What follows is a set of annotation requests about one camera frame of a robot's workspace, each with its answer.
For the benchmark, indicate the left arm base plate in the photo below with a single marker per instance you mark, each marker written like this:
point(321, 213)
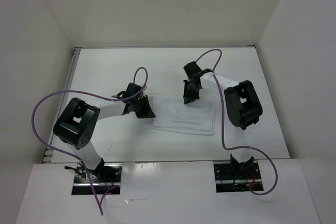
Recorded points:
point(111, 180)

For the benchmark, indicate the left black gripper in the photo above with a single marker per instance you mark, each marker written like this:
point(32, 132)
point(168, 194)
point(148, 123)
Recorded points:
point(147, 113)

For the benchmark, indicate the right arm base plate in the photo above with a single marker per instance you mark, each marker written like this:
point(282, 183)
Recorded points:
point(227, 182)

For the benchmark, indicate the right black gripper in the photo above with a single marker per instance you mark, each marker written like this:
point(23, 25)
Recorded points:
point(188, 97)

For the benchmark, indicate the white skirt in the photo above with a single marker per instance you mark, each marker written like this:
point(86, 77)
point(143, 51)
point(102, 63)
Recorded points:
point(172, 115)

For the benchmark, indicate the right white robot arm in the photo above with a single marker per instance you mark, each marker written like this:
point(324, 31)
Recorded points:
point(240, 104)

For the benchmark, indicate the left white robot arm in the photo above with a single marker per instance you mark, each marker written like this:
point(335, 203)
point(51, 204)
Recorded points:
point(76, 124)

